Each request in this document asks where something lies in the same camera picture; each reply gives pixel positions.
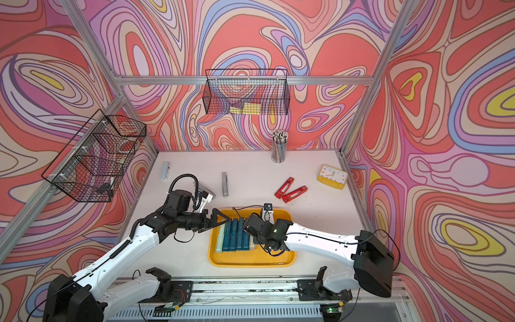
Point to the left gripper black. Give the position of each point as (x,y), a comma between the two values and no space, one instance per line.
(213,221)

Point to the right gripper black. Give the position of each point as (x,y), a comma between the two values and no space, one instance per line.
(258,241)

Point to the beige pruning pliers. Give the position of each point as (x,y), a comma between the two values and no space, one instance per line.
(252,246)

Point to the dark teal pruning pliers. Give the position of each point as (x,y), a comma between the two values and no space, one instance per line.
(226,246)

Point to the grey pruning pliers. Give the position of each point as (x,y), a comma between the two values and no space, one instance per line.
(225,184)

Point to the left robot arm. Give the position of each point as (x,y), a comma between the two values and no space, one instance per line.
(88,295)

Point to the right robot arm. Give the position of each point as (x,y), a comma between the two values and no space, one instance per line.
(364,261)

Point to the grey pruning pliers angled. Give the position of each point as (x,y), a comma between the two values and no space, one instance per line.
(206,193)

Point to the yellow plastic storage tray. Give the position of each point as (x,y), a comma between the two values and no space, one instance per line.
(256,258)

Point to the light blue-grey pliers far left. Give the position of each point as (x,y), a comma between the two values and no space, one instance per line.
(164,172)

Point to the yellow alarm clock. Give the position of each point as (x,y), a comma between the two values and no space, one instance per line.
(332,177)

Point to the pencil holder cup with pencils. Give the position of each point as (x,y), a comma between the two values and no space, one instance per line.
(279,146)

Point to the yellow sticky notes in basket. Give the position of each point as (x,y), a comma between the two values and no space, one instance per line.
(246,109)

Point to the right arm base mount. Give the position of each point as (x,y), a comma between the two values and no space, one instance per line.
(314,290)

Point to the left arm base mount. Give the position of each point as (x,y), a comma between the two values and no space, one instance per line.
(170,290)

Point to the aluminium front rail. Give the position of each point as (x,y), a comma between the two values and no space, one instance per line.
(269,300)

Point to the black wire basket left wall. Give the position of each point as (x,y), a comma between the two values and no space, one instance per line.
(90,168)

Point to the black wire basket wall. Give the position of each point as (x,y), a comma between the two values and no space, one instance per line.
(90,168)
(226,87)

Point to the black wire basket back wall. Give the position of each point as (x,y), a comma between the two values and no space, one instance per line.
(226,87)

